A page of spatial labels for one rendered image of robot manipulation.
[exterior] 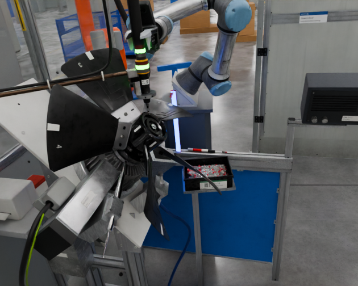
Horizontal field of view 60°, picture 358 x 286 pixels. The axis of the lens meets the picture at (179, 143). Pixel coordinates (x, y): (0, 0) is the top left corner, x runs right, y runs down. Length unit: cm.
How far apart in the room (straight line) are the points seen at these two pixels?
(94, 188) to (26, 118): 35
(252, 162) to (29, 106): 100
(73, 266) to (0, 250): 42
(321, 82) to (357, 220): 147
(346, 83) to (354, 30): 152
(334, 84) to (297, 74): 154
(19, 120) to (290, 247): 182
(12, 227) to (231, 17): 119
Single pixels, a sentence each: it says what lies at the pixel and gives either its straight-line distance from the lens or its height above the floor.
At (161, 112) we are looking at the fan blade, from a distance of 124.
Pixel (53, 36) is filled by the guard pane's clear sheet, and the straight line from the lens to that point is 192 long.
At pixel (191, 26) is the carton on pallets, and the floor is 20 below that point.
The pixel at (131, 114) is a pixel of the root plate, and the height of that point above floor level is 125.
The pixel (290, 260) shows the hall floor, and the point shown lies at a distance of 224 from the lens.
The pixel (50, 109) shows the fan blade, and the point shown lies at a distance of 85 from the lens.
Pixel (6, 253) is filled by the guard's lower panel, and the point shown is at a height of 59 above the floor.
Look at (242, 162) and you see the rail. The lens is 156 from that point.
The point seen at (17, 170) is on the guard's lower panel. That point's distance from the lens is 166.
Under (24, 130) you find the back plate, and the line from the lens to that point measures 112.
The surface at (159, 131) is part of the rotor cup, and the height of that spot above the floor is 120.
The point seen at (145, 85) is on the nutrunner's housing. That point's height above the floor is 134.
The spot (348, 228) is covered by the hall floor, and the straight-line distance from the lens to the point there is 256.
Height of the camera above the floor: 166
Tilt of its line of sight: 28 degrees down
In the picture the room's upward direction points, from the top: 5 degrees counter-clockwise
